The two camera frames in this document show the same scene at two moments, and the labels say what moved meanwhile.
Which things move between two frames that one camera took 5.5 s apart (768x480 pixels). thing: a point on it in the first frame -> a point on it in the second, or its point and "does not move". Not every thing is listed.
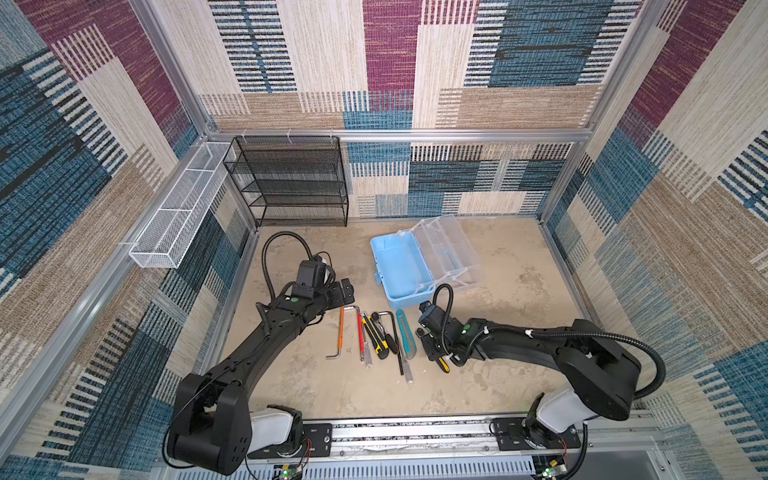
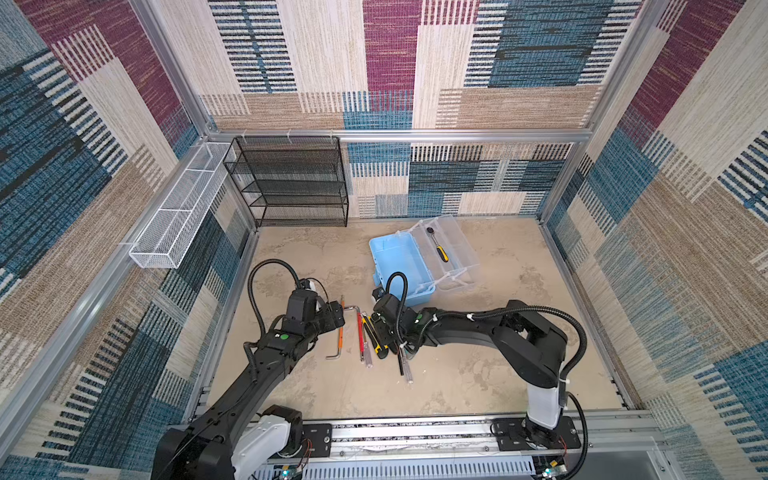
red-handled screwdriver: [361, 329] does not move
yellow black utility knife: [378, 342] does not move
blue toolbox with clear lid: [410, 264] does not move
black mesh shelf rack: [291, 180] does not move
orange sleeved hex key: [340, 334] does not move
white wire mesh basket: [164, 238] does not move
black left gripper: [337, 299] -> [328, 321]
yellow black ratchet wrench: [442, 363] -> [441, 251]
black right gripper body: [444, 345] -> [389, 334]
